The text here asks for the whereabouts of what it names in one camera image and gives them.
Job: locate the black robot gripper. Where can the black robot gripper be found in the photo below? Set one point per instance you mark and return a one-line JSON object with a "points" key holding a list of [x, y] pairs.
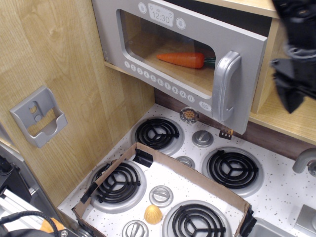
{"points": [[295, 76]]}

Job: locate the grey toy microwave door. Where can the grey toy microwave door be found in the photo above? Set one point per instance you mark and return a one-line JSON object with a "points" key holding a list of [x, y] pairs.
{"points": [[133, 32]]}

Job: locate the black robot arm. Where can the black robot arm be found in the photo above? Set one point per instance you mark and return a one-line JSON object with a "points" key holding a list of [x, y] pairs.
{"points": [[299, 20]]}

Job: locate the grey toy faucet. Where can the grey toy faucet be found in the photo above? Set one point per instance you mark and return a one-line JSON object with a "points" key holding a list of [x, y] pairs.
{"points": [[306, 159]]}

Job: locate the hanging small metal spatula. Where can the hanging small metal spatula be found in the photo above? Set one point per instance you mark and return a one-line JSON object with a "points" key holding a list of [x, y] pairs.
{"points": [[226, 133]]}

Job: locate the back right black burner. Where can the back right black burner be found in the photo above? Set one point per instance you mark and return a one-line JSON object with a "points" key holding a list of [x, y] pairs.
{"points": [[232, 169]]}

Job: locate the black burner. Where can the black burner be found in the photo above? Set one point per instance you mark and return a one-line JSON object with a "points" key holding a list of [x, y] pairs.
{"points": [[232, 169], [120, 186], [157, 133], [196, 220]]}

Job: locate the back grey stove knob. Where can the back grey stove knob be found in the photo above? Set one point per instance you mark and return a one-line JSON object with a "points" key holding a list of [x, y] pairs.
{"points": [[202, 138]]}

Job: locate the grey stove knob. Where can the grey stove knob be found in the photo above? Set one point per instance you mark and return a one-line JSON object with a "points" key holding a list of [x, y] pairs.
{"points": [[202, 138], [135, 228], [186, 161], [161, 196]]}

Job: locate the orange toy carrot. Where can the orange toy carrot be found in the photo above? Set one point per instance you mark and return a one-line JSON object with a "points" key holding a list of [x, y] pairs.
{"points": [[194, 60]]}

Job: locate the hanging round metal strainer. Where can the hanging round metal strainer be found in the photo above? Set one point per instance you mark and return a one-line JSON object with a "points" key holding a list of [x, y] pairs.
{"points": [[189, 115]]}

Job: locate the grey toy sink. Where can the grey toy sink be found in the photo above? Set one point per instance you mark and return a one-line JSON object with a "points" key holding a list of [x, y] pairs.
{"points": [[303, 225]]}

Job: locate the middle grey stove knob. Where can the middle grey stove knob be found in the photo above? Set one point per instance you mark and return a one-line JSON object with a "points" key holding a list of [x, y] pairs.
{"points": [[186, 161]]}

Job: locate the back left black burner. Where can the back left black burner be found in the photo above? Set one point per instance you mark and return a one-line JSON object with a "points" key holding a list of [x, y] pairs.
{"points": [[157, 133]]}

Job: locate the brown cardboard barrier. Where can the brown cardboard barrier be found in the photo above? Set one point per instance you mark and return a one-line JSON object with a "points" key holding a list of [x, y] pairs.
{"points": [[188, 187]]}

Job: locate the front right black burner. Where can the front right black burner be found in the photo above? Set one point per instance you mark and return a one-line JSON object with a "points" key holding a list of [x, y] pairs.
{"points": [[196, 220]]}

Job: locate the centre grey stove knob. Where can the centre grey stove knob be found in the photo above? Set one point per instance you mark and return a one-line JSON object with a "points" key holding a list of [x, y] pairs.
{"points": [[161, 196]]}

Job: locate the yellow ribbed toy shell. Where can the yellow ribbed toy shell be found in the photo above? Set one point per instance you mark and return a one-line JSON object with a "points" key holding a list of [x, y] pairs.
{"points": [[153, 214]]}

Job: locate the front left black burner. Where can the front left black burner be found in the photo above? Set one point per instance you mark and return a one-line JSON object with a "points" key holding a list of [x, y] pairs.
{"points": [[120, 186]]}

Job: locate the front grey stove knob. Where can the front grey stove knob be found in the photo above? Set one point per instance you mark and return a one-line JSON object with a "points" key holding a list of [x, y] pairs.
{"points": [[135, 228]]}

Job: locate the orange object at bottom left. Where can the orange object at bottom left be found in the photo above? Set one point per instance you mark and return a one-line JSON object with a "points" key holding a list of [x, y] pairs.
{"points": [[47, 227]]}

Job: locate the black device at left edge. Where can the black device at left edge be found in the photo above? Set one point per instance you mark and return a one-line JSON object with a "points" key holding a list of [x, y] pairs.
{"points": [[12, 180]]}

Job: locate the grey wall phone holder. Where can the grey wall phone holder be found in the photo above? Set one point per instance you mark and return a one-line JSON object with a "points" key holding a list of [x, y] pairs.
{"points": [[32, 110]]}

